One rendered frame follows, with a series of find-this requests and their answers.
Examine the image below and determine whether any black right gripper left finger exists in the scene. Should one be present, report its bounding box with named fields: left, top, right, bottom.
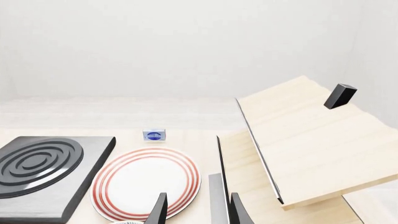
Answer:
left=144, top=192, right=169, bottom=224

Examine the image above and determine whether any black rectangular block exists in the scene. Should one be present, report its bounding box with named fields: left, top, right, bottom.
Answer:
left=323, top=82, right=358, bottom=110

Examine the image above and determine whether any white plate with red rings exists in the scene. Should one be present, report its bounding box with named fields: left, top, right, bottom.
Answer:
left=90, top=147, right=201, bottom=223

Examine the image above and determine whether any flat black stove plate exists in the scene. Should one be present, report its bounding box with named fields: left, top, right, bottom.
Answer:
left=0, top=136, right=117, bottom=224

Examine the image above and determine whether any small blue and white box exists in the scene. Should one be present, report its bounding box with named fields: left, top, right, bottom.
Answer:
left=142, top=128, right=169, bottom=143

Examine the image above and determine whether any pale wooden cabinet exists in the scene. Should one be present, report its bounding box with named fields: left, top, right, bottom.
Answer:
left=208, top=75, right=398, bottom=224

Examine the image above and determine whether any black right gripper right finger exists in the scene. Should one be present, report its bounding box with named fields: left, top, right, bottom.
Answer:
left=229, top=192, right=255, bottom=224

